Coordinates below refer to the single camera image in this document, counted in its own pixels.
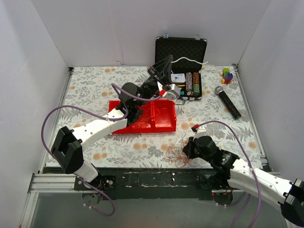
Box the orange rubber band tangle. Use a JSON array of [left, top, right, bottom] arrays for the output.
[[165, 133, 191, 169]]

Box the red plastic compartment bin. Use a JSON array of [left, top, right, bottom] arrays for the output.
[[114, 99, 177, 134]]

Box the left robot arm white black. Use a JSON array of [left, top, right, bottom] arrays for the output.
[[50, 55, 177, 190]]

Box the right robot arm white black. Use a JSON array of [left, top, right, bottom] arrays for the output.
[[183, 136, 304, 227]]

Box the white playing card box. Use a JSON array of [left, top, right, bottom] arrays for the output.
[[171, 73, 186, 84]]

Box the black poker chip case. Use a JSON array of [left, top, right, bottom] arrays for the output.
[[155, 35, 207, 101]]

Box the black handheld microphone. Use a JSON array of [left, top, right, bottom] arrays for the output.
[[215, 86, 242, 120]]

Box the colourful toy block train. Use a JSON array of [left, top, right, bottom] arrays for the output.
[[220, 68, 233, 85]]

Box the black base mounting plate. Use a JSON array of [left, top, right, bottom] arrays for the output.
[[73, 167, 244, 201]]

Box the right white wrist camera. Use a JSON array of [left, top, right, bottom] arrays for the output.
[[191, 124, 207, 139]]

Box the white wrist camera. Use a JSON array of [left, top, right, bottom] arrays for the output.
[[191, 124, 207, 139], [159, 84, 181, 101]]

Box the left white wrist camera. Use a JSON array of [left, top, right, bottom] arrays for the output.
[[159, 84, 181, 101]]

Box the aluminium frame rail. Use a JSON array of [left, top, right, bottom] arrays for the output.
[[28, 174, 76, 193]]

